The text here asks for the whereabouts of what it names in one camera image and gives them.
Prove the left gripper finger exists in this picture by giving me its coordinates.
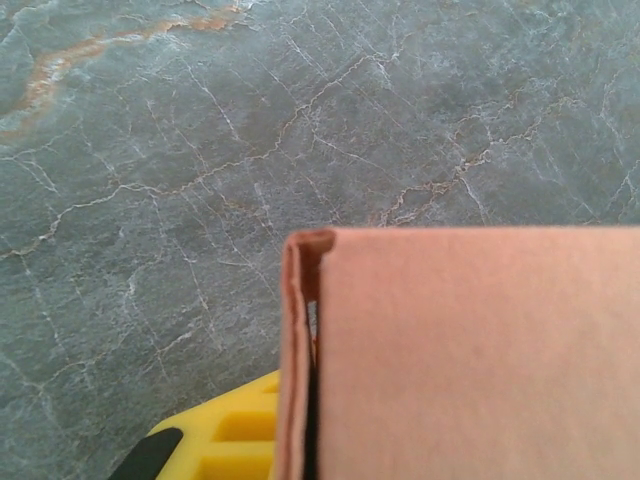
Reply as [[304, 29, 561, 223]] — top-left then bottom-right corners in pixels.
[[113, 368, 281, 480]]

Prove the orange paper box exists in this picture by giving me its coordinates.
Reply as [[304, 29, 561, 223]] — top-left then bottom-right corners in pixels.
[[273, 227, 640, 480]]

